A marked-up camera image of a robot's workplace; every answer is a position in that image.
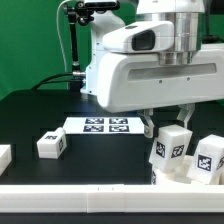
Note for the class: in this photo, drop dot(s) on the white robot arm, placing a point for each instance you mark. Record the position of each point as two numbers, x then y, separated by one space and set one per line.
158 61

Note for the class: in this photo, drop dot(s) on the paper sheet with markers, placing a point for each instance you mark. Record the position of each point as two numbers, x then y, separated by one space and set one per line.
103 125

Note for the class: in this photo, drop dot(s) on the white fence bar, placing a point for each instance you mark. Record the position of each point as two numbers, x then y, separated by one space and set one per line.
111 198
5 157

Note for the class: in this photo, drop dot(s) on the white front fence bar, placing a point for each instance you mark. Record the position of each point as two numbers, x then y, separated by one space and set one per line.
111 198

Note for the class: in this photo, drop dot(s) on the white left fence bar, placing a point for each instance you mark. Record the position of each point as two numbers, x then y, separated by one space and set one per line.
5 157

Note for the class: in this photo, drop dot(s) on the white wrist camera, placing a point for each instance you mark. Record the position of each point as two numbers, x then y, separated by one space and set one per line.
140 37

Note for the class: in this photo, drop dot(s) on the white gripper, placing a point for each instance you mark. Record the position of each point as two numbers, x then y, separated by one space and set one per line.
138 81

